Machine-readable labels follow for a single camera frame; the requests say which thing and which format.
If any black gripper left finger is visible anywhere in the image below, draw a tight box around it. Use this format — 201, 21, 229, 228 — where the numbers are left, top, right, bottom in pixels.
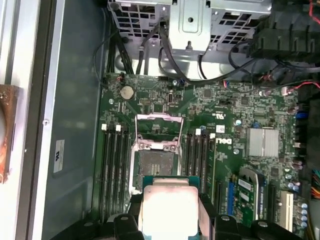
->
51, 194, 144, 240

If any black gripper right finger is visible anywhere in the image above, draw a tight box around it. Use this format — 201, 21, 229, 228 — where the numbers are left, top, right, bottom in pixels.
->
199, 193, 301, 240

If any silver CPU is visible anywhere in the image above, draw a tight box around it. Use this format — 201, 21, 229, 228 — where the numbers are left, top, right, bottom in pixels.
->
141, 174, 201, 240

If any metal socket cover frame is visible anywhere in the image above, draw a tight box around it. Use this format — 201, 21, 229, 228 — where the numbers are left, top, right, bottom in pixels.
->
134, 112, 185, 152

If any black expansion slot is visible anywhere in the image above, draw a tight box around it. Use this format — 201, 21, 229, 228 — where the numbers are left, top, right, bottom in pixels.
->
266, 183, 276, 219
215, 181, 224, 214

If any black graphics card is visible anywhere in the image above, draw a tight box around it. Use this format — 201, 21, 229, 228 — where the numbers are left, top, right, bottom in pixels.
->
226, 166, 267, 240

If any white expansion slot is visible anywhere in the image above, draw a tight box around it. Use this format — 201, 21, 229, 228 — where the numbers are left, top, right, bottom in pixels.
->
279, 191, 295, 232

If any silver finned chipset heatsink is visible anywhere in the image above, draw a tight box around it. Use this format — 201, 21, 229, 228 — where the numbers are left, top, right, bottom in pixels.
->
246, 127, 280, 158

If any white case sticker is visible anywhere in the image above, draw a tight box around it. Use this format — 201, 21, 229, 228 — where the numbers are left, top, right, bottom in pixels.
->
53, 138, 66, 174

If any green motherboard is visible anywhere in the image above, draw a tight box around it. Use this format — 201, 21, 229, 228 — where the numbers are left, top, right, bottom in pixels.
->
96, 72, 311, 240

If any silver coin battery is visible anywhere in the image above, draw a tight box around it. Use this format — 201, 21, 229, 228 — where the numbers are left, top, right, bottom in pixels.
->
119, 85, 135, 101

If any black and grey PC case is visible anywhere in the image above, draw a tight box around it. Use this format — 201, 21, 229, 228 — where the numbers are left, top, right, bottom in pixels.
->
0, 0, 320, 240

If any silver metal drive cage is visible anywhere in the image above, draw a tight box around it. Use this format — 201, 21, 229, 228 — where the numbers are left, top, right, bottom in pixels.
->
107, 0, 273, 76

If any coloured power wire bundle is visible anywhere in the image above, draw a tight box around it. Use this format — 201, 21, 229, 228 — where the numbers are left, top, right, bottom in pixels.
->
310, 168, 320, 201

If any black data cable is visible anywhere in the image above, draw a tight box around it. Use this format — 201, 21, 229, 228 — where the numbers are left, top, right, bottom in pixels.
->
158, 19, 258, 85

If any red wire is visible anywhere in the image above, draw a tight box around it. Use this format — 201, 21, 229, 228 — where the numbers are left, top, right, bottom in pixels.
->
286, 80, 320, 93

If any black ribbed cable holder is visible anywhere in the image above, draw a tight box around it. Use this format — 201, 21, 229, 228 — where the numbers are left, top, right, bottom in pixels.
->
249, 7, 318, 60

